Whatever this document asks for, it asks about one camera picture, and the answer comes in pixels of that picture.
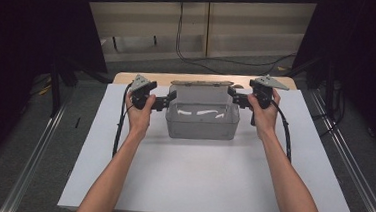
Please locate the grey transparent box lid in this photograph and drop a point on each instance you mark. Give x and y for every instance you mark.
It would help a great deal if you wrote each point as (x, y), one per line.
(200, 93)

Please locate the person's left hand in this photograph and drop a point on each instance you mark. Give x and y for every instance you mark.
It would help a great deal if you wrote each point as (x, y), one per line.
(138, 119)

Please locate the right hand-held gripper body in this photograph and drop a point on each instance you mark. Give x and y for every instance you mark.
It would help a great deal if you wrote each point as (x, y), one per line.
(265, 88)

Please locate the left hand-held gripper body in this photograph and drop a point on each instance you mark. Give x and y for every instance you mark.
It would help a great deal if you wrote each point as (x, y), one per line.
(141, 82)

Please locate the aluminium floor rail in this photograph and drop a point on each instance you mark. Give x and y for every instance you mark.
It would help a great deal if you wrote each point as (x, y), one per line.
(35, 162)
(349, 157)

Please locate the black metal stand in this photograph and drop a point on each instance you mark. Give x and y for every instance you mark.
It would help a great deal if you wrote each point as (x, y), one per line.
(55, 90)

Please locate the black curtain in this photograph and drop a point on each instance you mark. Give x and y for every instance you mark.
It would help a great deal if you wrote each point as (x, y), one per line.
(367, 48)
(24, 24)

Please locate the small black floor object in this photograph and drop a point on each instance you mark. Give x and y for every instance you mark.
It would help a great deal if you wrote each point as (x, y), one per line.
(78, 122)

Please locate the grey transparent storage box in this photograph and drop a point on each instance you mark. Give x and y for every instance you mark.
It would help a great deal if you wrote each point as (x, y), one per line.
(201, 128)

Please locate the white table sheet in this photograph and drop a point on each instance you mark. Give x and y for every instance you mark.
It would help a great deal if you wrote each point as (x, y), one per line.
(197, 177)

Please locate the person's right hand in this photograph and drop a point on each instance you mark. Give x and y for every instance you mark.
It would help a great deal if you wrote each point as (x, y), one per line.
(265, 119)

